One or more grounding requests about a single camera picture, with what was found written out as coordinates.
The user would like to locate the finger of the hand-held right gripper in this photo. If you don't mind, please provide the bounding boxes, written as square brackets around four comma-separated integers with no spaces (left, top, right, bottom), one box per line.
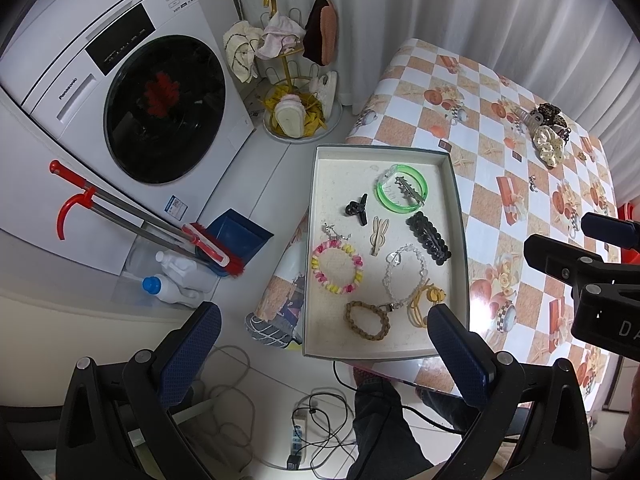
[524,234,640,353]
[581,212,640,250]

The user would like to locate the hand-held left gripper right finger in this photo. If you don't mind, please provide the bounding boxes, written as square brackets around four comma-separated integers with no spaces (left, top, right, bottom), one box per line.
[428,305,593,480]

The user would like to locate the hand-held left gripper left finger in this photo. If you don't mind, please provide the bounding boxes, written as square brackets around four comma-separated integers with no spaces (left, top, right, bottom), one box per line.
[57,301,222,480]

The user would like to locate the yellow hair tie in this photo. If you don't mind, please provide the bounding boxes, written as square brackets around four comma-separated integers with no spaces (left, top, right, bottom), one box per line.
[407,282,447,328]

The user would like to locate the brown braided bracelet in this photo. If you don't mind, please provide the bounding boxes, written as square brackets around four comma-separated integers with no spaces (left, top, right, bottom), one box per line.
[344,301,396,342]

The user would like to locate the clear crystal bracelet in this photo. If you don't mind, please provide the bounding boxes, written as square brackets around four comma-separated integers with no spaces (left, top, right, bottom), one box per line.
[382,244,431,311]

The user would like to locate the black beaded hair clip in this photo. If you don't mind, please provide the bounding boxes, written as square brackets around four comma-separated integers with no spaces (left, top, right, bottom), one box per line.
[405,211,452,265]

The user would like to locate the beige bunny hair clip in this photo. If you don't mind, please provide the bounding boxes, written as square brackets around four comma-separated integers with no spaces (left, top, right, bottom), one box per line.
[370,216,391,257]

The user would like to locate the pink yellow bead bracelet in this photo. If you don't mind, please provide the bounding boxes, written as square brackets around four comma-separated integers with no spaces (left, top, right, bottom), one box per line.
[311,222,364,295]

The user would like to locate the silver metal hair clip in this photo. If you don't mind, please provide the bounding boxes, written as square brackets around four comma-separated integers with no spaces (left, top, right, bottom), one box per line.
[392,176,426,207]

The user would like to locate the green translucent bangle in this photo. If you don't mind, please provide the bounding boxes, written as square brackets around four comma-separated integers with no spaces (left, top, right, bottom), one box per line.
[376,164,430,217]

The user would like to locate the black claw clip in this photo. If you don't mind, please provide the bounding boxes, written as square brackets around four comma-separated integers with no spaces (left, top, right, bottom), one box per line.
[344,199,368,226]

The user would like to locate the white shallow tray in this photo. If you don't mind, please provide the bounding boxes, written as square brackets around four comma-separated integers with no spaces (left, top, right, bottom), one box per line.
[301,145,471,361]

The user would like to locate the red plastic stool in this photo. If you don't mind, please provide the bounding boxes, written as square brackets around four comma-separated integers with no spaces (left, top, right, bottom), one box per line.
[619,201,640,265]

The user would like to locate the white bottle blue cap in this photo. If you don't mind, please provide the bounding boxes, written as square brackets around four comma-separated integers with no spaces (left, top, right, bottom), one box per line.
[142,275,201,308]

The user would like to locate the grey mesh shoe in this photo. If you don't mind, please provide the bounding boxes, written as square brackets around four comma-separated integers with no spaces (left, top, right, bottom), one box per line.
[245,312,301,348]

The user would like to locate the white plastic jug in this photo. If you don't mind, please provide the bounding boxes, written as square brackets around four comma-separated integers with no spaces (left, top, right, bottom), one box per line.
[156,250,216,293]

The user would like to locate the checkered printed tablecloth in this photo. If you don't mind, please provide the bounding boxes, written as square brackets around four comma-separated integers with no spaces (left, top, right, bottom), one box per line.
[252,37,623,411]

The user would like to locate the person's legs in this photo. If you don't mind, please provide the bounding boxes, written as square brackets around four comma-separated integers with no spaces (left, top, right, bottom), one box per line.
[345,367,481,480]

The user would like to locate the red broom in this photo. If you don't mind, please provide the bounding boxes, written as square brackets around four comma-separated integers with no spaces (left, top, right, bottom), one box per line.
[49,160,246,278]

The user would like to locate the cream polka dot scrunchie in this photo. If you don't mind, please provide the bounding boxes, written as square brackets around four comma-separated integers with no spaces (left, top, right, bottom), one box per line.
[531,125,566,168]

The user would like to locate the blue dustpan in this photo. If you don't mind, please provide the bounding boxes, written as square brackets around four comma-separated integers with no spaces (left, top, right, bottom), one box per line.
[56,187,275,278]

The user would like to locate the leopard print scrunchie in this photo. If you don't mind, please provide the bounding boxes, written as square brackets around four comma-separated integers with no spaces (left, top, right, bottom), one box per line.
[530,102,566,128]

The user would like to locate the white power strip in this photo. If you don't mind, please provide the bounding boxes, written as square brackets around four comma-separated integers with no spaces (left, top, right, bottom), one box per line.
[287,407,307,471]

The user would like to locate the clear beige hair claw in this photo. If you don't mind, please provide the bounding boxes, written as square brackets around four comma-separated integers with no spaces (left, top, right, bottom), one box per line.
[510,109,543,133]

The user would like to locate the white washing machine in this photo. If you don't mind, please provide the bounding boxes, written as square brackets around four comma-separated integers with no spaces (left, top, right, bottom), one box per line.
[0,0,258,276]

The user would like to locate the white slipper pink rim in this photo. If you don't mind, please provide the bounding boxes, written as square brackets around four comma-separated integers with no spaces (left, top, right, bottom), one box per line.
[275,96,307,138]

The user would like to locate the white curtain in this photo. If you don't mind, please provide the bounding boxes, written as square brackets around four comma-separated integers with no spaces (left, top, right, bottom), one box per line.
[225,0,640,151]

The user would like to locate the gold slipper rack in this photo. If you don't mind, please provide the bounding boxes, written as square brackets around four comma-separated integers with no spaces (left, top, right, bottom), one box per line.
[250,0,343,143]

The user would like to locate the cream cloth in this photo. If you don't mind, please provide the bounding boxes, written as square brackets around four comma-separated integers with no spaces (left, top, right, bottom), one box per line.
[222,20,261,83]

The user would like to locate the pink cloth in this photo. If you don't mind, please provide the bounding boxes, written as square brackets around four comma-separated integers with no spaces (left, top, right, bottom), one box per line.
[257,12,306,58]

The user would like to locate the white cable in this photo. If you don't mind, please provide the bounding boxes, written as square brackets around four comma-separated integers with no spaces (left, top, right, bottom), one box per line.
[200,345,262,480]

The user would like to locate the yellow strap bundle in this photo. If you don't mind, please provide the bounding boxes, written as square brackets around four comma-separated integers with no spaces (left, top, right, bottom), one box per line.
[265,85,327,134]

